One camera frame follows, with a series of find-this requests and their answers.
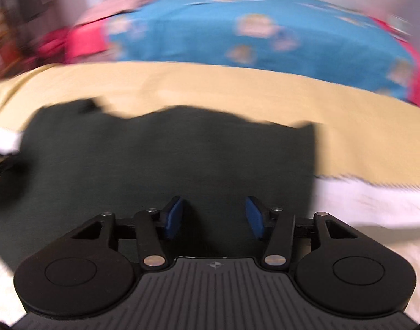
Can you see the dark hanging clothes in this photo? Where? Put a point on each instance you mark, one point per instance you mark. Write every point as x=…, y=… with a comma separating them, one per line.
x=24, y=0

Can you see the pink cloth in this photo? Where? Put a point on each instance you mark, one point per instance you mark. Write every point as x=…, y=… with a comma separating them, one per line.
x=120, y=5

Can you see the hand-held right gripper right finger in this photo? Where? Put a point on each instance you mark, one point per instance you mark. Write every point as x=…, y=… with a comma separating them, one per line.
x=255, y=218

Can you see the blue floral red-edged quilt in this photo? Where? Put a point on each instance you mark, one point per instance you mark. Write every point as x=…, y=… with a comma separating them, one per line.
x=265, y=27

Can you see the red clothes pile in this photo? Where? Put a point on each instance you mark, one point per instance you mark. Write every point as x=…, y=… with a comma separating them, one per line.
x=53, y=44

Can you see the yellow patterned blanket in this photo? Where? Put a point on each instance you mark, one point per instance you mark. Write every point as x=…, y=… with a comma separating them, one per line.
x=350, y=137

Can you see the dark green sweater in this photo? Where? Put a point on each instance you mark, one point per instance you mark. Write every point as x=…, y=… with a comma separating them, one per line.
x=161, y=158

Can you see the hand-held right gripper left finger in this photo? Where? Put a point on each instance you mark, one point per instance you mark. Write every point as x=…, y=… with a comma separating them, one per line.
x=173, y=218

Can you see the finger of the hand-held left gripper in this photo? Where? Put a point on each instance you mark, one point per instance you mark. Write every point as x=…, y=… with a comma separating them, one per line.
x=0, y=164

